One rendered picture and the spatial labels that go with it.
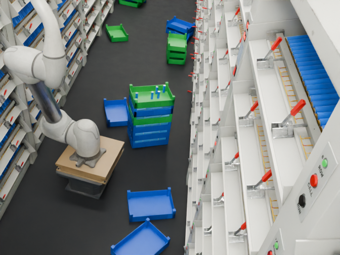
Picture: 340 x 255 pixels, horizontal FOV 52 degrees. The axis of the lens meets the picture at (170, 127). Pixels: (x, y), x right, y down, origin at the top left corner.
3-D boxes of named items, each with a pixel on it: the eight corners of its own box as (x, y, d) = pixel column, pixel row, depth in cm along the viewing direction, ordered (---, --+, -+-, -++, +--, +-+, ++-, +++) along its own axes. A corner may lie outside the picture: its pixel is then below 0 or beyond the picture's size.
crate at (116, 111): (103, 105, 314) (103, 98, 309) (125, 104, 319) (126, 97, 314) (107, 127, 293) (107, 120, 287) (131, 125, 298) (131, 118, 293)
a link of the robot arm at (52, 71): (55, 62, 157) (30, 54, 159) (57, 96, 167) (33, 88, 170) (72, 52, 167) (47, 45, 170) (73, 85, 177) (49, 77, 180)
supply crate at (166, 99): (134, 109, 251) (134, 99, 246) (129, 92, 265) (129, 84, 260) (173, 105, 259) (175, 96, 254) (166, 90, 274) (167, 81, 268)
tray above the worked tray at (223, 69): (220, 129, 139) (218, 101, 130) (217, 55, 185) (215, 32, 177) (273, 126, 136) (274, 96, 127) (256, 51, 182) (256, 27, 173)
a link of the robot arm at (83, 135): (92, 161, 218) (90, 135, 204) (67, 152, 222) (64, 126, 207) (104, 144, 230) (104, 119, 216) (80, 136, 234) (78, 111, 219)
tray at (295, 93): (281, 222, 60) (284, 167, 52) (248, 54, 107) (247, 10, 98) (409, 218, 57) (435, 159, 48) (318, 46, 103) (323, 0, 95)
